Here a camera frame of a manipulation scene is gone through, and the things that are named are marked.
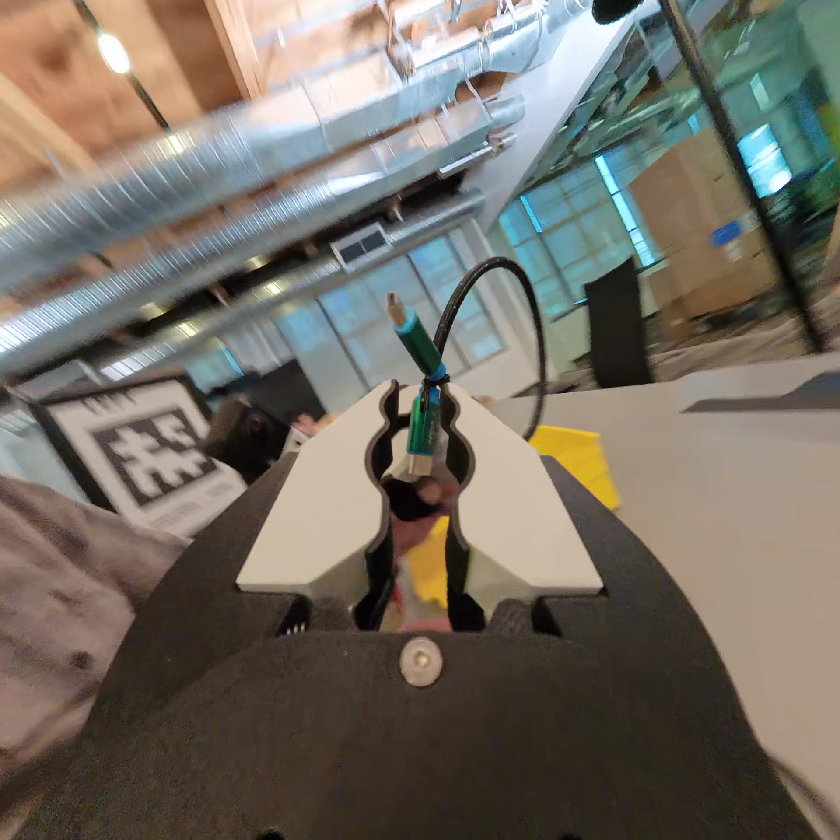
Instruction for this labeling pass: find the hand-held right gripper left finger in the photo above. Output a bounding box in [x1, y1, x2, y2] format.
[237, 381, 401, 628]

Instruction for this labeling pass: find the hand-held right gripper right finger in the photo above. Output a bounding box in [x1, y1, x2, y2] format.
[440, 389, 605, 628]

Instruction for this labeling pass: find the braided black hdmi cable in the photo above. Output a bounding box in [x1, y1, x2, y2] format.
[385, 256, 550, 480]

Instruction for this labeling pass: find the person's left hand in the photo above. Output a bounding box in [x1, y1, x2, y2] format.
[394, 476, 463, 618]

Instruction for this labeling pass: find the black office chair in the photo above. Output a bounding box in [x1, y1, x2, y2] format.
[584, 256, 653, 388]

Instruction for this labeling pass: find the black ceiling vent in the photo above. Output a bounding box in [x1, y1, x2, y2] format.
[329, 221, 395, 270]

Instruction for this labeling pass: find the round ceiling lamp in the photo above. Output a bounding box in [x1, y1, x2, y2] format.
[99, 33, 135, 76]

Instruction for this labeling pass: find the silver ceiling duct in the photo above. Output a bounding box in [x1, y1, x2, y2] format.
[0, 99, 526, 375]
[0, 0, 592, 283]

